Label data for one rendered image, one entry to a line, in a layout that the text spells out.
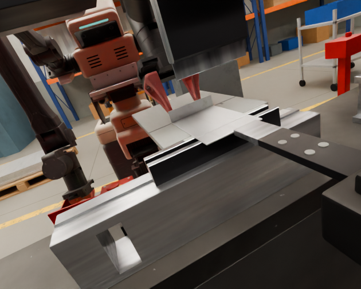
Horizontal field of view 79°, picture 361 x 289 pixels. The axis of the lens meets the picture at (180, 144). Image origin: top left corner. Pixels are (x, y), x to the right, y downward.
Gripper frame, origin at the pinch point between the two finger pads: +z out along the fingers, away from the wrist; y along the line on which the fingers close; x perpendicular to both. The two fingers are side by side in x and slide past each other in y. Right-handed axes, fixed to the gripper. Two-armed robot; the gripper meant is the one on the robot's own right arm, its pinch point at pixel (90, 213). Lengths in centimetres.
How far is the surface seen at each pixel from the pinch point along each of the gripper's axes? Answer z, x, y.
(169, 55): -26, 32, 42
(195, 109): -20, 36, 29
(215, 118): -17, 37, 35
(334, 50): -24, 173, -87
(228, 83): -33, 139, -218
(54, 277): -3.8, 6.9, 36.4
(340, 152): -13, 41, 52
